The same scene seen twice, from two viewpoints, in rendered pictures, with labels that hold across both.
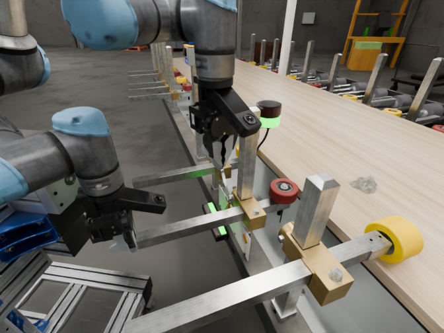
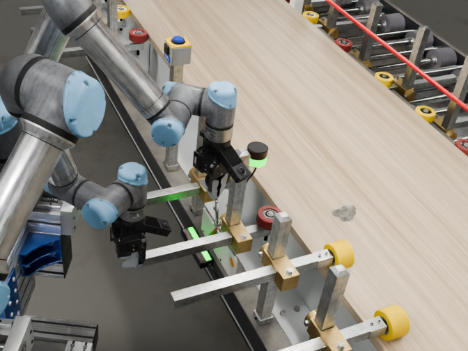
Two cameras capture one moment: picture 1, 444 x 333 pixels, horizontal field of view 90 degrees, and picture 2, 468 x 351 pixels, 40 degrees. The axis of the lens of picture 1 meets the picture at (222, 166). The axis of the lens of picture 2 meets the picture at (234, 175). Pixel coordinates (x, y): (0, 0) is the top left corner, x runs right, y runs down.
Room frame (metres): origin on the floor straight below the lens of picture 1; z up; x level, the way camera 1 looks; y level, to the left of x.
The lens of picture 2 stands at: (-0.95, 0.20, 2.18)
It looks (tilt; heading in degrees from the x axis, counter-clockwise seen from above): 38 degrees down; 350
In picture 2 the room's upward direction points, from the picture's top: 8 degrees clockwise
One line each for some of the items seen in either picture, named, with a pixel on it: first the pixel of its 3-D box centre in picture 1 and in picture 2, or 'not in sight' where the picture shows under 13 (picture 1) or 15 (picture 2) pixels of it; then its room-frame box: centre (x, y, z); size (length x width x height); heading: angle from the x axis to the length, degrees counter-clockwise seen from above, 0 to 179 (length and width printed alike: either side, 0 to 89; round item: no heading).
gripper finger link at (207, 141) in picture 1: (213, 139); (212, 177); (0.44, 0.02, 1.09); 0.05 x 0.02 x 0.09; 130
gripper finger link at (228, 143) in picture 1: (220, 148); (215, 182); (0.48, 0.00, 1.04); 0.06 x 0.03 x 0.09; 40
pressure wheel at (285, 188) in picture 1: (281, 200); (267, 225); (0.50, -0.18, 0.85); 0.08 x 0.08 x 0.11
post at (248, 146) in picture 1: (244, 187); (233, 214); (0.50, -0.07, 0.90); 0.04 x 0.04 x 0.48; 20
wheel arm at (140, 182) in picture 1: (196, 172); (178, 193); (0.67, 0.09, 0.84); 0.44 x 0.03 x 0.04; 110
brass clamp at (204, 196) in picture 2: (219, 164); (203, 183); (0.71, 0.01, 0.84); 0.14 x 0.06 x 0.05; 20
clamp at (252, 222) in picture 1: (248, 206); (235, 231); (0.48, -0.08, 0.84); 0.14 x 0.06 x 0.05; 20
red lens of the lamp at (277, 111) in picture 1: (268, 108); (257, 150); (0.52, -0.11, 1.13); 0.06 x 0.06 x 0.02
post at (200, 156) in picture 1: (198, 117); (173, 116); (0.98, 0.11, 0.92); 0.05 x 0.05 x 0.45; 20
